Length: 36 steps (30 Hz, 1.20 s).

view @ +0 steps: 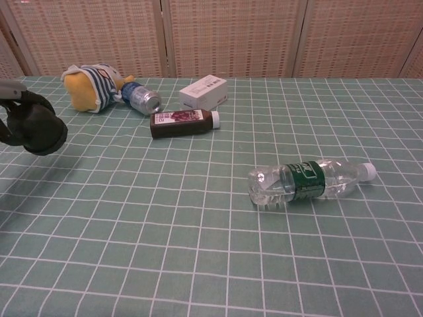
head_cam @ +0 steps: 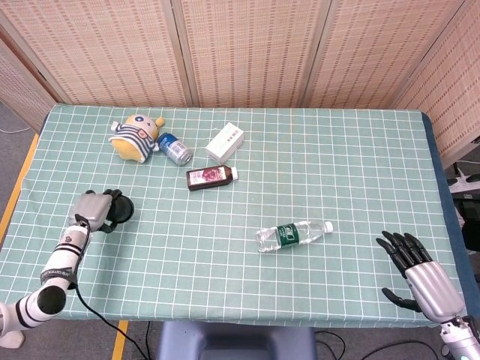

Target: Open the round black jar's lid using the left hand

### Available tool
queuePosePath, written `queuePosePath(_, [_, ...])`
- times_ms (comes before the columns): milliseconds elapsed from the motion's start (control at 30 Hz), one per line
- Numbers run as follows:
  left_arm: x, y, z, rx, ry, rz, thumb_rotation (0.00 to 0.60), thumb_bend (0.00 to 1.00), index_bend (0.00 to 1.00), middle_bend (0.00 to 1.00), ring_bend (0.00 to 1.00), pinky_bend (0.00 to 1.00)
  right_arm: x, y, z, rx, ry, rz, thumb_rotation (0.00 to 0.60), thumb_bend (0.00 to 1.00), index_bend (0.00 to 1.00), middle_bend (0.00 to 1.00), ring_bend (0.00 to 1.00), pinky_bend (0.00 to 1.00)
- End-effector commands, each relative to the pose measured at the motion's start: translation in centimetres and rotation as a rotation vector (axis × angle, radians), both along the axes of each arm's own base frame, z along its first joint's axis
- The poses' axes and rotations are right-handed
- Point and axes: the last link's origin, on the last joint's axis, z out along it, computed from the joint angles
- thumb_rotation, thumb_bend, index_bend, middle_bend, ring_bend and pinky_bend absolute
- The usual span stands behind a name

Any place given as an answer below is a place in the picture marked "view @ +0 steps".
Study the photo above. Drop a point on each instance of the clear water bottle green label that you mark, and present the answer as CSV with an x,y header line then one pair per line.
x,y
304,180

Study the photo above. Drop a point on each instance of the yellow plush toy striped shirt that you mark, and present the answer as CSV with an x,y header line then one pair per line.
x,y
86,86

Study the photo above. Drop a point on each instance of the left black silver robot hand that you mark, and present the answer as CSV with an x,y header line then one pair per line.
x,y
13,89

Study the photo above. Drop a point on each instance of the green checked tablecloth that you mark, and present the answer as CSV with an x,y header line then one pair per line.
x,y
211,247

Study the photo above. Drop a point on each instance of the white cardboard box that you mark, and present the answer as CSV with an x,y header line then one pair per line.
x,y
201,92

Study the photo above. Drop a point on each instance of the dark green bowl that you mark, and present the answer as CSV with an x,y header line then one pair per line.
x,y
36,123

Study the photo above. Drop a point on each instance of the blue silver drink can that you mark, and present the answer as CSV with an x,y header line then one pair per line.
x,y
142,97

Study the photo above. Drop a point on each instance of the woven bamboo folding screen panel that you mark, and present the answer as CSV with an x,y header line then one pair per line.
x,y
353,36
89,36
10,56
414,64
231,36

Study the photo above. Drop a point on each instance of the dark juice bottle white cap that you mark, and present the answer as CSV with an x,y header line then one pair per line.
x,y
178,127

